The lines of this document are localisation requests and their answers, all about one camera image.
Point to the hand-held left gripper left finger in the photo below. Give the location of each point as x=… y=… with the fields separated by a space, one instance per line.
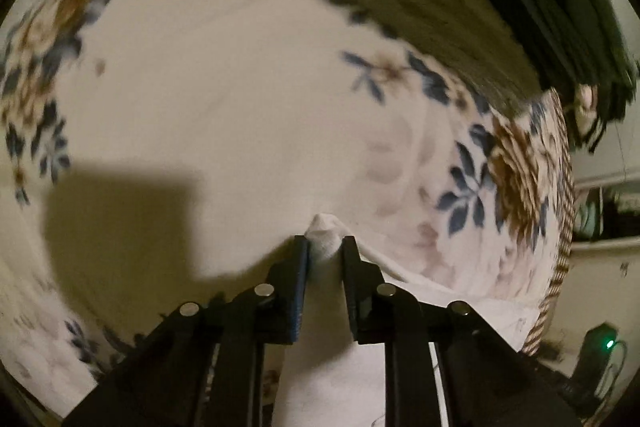
x=300 y=287

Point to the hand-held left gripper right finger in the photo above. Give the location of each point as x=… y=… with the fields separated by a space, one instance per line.
x=351 y=287

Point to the white pants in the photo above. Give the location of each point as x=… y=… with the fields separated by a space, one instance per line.
x=320 y=382

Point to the brown checkered bed sheet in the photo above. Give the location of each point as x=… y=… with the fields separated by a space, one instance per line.
x=562 y=257

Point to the white wardrobe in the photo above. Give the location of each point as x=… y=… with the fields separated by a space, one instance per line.
x=605 y=252

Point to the floral blanket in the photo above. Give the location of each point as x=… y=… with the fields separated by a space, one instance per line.
x=200 y=107

